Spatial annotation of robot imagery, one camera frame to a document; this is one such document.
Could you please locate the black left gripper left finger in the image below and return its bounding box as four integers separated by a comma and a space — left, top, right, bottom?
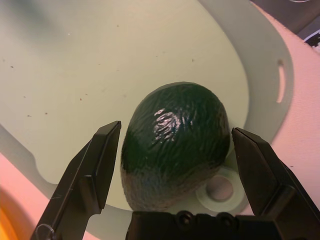
29, 120, 123, 240

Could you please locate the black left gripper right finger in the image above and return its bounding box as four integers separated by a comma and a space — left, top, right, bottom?
231, 126, 320, 240

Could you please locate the dark green toy avocado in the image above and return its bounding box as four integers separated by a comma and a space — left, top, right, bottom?
120, 81, 231, 212

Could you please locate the yellow round plate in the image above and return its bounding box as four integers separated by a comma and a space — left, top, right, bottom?
0, 186, 33, 240

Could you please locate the green silicone cutting mat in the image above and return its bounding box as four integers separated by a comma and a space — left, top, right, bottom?
0, 0, 295, 213

